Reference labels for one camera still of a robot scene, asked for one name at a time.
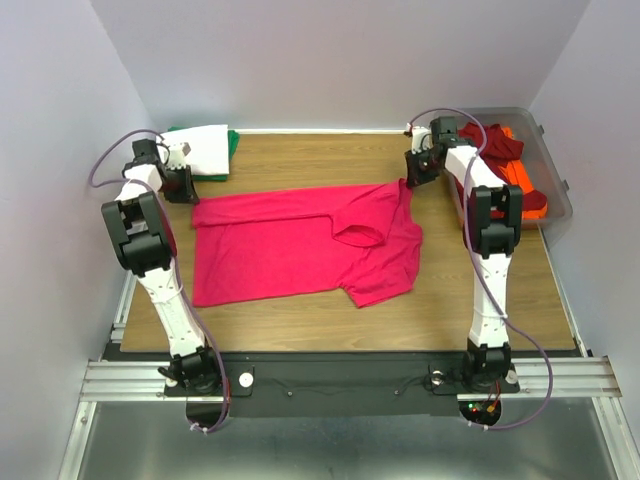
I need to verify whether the pink t shirt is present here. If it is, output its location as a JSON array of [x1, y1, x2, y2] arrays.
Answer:
[[192, 179, 423, 308]]

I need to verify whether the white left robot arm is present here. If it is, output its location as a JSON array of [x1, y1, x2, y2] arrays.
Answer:
[[89, 132, 224, 395]]

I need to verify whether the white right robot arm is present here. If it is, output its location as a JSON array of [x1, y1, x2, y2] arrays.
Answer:
[[405, 116, 523, 390]]

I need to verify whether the folded white t shirt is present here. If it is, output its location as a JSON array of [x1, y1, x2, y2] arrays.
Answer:
[[159, 125, 230, 177]]

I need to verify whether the folded green t shirt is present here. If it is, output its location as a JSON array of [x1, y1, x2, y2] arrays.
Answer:
[[162, 124, 240, 182]]

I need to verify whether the dark red t shirt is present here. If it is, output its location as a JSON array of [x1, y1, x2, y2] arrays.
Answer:
[[457, 122, 549, 211]]

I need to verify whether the orange t shirt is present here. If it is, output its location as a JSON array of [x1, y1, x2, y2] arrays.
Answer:
[[497, 158, 548, 220]]

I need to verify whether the clear plastic storage bin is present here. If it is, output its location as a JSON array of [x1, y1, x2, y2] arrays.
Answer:
[[466, 107, 573, 249]]

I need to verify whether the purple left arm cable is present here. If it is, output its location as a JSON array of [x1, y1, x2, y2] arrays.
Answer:
[[88, 128, 234, 435]]

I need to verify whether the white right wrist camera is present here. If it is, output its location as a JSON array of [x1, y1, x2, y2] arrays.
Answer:
[[404, 124, 433, 154]]

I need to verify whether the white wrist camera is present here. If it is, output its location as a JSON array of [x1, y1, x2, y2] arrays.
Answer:
[[166, 142, 192, 170], [404, 124, 433, 154]]

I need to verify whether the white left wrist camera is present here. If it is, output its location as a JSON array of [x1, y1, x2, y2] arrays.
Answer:
[[166, 142, 192, 170]]

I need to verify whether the aluminium mounting rail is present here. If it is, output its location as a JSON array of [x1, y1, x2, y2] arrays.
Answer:
[[80, 357, 621, 402]]

